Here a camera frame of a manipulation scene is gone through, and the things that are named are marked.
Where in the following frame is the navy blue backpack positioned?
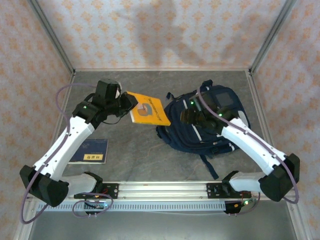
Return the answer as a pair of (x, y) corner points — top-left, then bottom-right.
(156, 79), (251, 180)

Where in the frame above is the orange book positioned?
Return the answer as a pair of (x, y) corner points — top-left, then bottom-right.
(126, 91), (172, 127)

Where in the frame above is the navy book with yellow label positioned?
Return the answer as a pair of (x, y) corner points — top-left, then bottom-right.
(68, 138), (110, 165)

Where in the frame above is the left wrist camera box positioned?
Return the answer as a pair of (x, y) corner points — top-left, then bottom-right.
(114, 83), (124, 99)

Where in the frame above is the left table side rail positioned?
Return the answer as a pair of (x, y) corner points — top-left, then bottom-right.
(39, 71), (76, 182)

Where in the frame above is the table side rail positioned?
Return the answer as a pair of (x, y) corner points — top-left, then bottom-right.
(246, 69), (286, 181)
(39, 71), (76, 182)

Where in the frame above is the right table side rail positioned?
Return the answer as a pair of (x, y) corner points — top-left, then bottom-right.
(246, 69), (286, 181)

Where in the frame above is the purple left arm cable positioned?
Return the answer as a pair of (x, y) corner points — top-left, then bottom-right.
(20, 83), (98, 225)

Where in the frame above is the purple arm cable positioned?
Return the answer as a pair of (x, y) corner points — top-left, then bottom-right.
(20, 83), (98, 225)
(196, 86), (300, 205)

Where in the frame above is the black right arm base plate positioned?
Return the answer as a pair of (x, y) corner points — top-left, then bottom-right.
(206, 182), (252, 200)

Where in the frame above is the aluminium mounting rail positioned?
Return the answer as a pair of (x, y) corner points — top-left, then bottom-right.
(26, 180), (301, 201)

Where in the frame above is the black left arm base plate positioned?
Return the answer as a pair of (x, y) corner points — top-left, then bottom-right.
(74, 183), (120, 200)

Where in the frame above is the left aluminium frame post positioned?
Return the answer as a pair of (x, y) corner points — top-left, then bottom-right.
(27, 0), (76, 76)

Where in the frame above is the aluminium frame post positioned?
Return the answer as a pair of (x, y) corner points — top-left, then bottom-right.
(27, 0), (76, 76)
(249, 0), (298, 75)

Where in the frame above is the white slotted cable duct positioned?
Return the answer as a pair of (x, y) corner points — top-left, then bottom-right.
(36, 201), (227, 213)

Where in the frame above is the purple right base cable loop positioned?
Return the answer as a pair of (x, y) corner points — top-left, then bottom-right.
(224, 192), (263, 216)

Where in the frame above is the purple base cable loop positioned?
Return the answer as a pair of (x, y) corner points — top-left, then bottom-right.
(224, 192), (263, 216)
(72, 191), (114, 218)

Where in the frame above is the right aluminium frame post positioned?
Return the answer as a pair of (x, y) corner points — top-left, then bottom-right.
(249, 0), (298, 75)

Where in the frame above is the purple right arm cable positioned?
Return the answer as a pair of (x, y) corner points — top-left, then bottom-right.
(196, 86), (300, 205)

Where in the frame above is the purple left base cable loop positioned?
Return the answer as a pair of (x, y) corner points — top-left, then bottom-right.
(72, 191), (114, 218)

